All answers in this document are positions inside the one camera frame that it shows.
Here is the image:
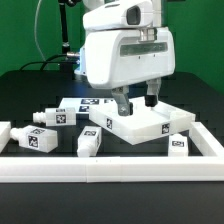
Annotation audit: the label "white square table top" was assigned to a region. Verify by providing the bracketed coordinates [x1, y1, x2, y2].
[89, 97, 196, 145]

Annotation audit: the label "white U-shaped fence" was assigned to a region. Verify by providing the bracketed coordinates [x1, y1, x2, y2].
[0, 121, 224, 184]

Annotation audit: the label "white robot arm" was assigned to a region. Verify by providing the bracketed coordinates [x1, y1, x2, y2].
[75, 0, 175, 116]

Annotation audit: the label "black cables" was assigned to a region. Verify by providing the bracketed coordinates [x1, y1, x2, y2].
[19, 51, 81, 72]

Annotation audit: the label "white cable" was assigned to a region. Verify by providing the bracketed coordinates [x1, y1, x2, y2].
[34, 0, 48, 63]

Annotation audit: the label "white marker tag sheet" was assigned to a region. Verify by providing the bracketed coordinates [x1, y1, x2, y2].
[59, 97, 113, 114]

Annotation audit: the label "black camera stand pole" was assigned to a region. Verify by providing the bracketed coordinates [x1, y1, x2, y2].
[58, 0, 76, 54]

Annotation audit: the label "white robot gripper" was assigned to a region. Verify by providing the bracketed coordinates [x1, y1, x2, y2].
[85, 28, 175, 116]

